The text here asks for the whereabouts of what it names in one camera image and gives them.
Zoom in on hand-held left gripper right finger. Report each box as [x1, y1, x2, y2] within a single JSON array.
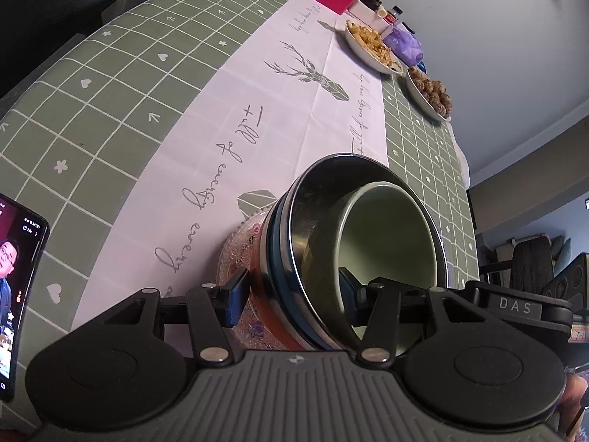
[[337, 267, 462, 366]]

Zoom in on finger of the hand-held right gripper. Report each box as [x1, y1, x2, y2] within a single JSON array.
[[462, 280, 501, 317]]

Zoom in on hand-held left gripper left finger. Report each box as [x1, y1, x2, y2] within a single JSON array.
[[99, 268, 253, 364]]

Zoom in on orange steel bowl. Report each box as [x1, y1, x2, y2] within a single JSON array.
[[248, 214, 309, 351]]

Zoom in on large floral glass plate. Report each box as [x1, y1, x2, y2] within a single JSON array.
[[216, 212, 295, 351]]

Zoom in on green ceramic bowl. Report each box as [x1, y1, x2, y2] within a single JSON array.
[[338, 183, 439, 355]]

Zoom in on blue steel bowl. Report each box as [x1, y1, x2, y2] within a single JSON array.
[[263, 153, 451, 353]]

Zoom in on person's right hand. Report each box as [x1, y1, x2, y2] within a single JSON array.
[[559, 374, 589, 438]]

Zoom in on black speaker cabinet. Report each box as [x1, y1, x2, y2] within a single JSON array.
[[540, 251, 589, 305]]

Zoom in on black chair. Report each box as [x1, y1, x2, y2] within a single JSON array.
[[494, 235, 553, 293], [0, 0, 130, 99]]

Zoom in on blue cushion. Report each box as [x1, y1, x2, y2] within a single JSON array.
[[550, 237, 574, 268]]

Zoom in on white serving plate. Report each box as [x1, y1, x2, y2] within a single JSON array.
[[344, 19, 405, 75], [405, 68, 452, 123]]

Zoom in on black smartphone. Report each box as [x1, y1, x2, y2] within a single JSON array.
[[0, 194, 50, 402]]

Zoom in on fried potato strips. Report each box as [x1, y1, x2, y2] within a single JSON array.
[[346, 21, 401, 71]]

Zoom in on purple tissue pack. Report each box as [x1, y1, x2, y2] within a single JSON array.
[[383, 23, 424, 67]]

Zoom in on white flat box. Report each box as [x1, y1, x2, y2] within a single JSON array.
[[346, 0, 389, 28]]

